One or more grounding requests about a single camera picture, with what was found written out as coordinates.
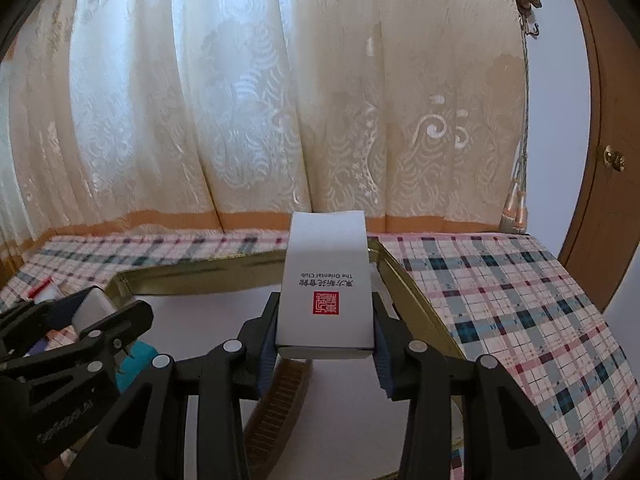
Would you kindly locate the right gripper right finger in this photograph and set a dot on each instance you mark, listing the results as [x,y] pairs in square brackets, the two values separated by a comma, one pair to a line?
[504,434]

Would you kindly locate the red printed box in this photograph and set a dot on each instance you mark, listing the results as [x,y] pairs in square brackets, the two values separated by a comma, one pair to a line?
[46,290]

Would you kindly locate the cream lace curtain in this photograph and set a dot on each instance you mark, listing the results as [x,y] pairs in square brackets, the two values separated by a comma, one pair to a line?
[224,115]

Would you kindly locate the wooden door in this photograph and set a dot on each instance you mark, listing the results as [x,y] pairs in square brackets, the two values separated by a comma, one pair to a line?
[604,232]

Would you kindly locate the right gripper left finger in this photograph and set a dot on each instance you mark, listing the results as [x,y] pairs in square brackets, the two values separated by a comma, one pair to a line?
[143,436]

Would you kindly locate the plaid tablecloth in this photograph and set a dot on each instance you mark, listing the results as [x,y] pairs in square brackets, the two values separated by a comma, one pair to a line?
[502,294]

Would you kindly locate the brass door knob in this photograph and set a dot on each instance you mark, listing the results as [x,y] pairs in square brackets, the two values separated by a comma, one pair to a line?
[614,159]

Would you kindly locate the brown wooden comb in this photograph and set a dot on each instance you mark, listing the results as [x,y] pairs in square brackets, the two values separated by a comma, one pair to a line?
[275,416]

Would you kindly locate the gold tin storage box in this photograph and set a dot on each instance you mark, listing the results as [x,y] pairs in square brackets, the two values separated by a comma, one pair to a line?
[139,437]

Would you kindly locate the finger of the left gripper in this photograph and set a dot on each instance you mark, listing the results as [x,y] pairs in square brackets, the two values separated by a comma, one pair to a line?
[120,329]
[27,323]

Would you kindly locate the curtain tieback tassel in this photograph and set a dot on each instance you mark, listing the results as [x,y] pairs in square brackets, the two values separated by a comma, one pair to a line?
[514,214]

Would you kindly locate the white cardboard box red seal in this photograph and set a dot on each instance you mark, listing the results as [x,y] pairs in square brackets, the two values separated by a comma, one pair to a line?
[327,279]

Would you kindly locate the teal block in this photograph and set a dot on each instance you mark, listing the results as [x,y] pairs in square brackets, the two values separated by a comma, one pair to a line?
[140,356]

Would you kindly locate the brass curtain hook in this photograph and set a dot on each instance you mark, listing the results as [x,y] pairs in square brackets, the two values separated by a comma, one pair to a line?
[526,10]

